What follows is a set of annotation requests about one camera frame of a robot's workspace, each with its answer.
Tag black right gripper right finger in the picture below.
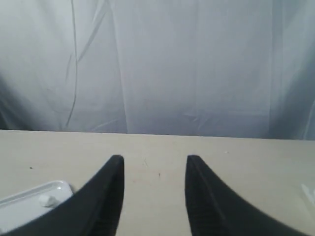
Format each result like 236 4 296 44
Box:
186 155 303 236

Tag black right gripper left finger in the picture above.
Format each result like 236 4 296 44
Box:
6 155 125 236

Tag white marshmallow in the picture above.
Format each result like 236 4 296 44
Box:
38 195 59 208

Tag white rectangular plastic tray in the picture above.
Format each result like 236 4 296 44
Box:
0 180 73 234

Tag grey-white backdrop curtain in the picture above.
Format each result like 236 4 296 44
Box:
0 0 315 140

